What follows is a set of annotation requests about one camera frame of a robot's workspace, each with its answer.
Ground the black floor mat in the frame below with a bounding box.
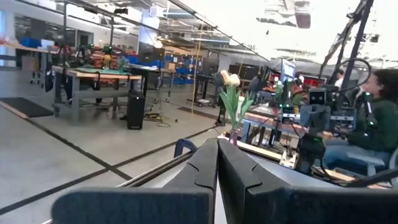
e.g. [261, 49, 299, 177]
[0, 96, 55, 118]

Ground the cream artificial tulip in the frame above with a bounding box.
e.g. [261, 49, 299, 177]
[220, 70, 240, 130]
[229, 73, 254, 130]

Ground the black cart table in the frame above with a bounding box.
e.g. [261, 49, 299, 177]
[186, 73, 215, 108]

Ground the flat screen monitor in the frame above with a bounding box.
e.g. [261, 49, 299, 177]
[281, 58, 297, 83]

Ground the wood top workbench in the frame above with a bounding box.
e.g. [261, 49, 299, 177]
[242, 105, 333, 147]

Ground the pink glass vase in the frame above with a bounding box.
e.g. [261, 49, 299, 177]
[228, 127, 243, 147]

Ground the yellow hanging rope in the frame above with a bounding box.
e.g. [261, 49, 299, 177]
[191, 27, 203, 116]

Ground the grey chair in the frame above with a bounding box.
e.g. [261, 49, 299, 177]
[345, 149, 398, 178]

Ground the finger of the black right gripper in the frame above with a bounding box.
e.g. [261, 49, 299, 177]
[300, 108, 315, 138]
[314, 108, 330, 138]

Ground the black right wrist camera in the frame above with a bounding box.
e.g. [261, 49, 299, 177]
[309, 89, 327, 106]

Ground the coiled floor cable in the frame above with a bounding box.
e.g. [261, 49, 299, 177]
[144, 111, 172, 128]

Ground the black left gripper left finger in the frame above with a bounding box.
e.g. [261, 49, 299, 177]
[51, 133, 220, 224]

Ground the person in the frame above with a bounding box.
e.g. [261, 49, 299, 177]
[323, 68, 398, 175]
[334, 68, 346, 88]

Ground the black speaker box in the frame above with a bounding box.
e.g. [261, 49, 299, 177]
[126, 90, 146, 131]

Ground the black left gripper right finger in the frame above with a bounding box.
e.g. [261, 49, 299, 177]
[217, 133, 398, 224]

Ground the workbench with green mat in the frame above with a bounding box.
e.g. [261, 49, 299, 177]
[51, 65, 143, 123]

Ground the bar clamp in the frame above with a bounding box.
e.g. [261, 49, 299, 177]
[173, 138, 198, 159]

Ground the blue bin shelving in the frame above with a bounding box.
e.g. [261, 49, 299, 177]
[127, 54, 194, 85]

